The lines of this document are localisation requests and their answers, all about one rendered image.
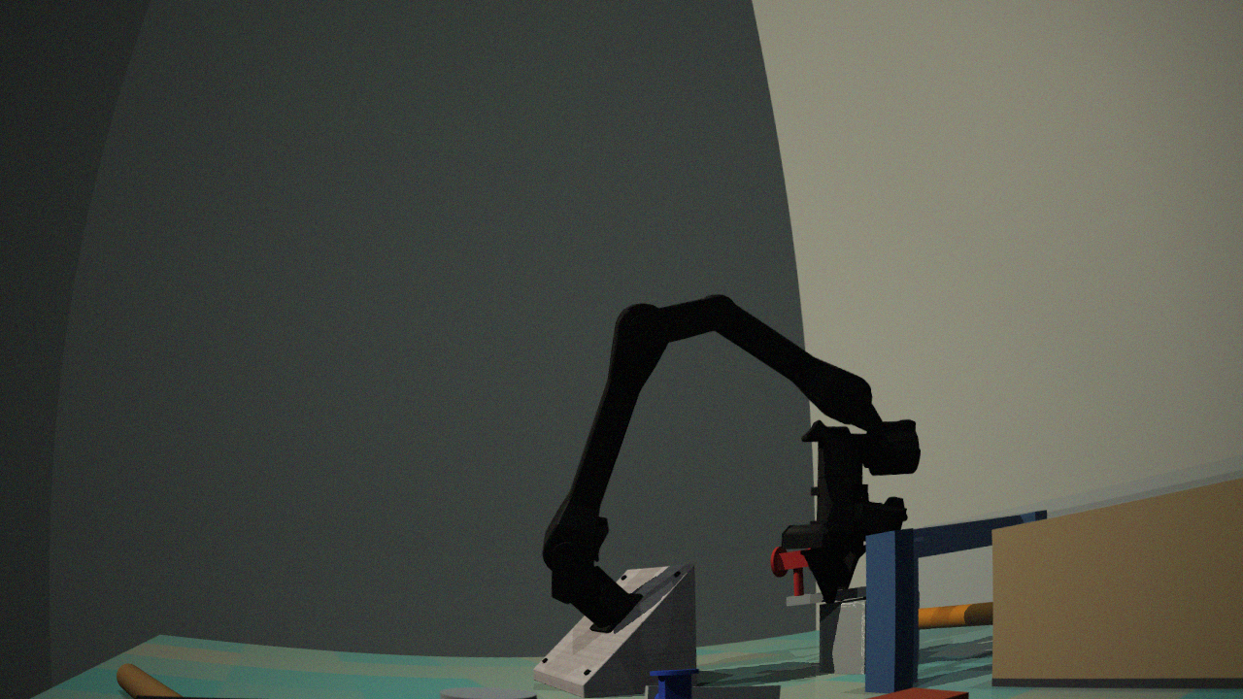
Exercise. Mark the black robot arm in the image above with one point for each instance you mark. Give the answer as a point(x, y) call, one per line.
point(642, 333)

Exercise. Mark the black-headed mallet with wooden handle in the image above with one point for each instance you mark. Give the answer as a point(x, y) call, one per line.
point(140, 685)

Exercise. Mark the dark grey cylinder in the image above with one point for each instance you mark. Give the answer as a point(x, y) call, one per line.
point(486, 693)

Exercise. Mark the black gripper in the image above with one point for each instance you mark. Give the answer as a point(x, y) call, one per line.
point(831, 554)

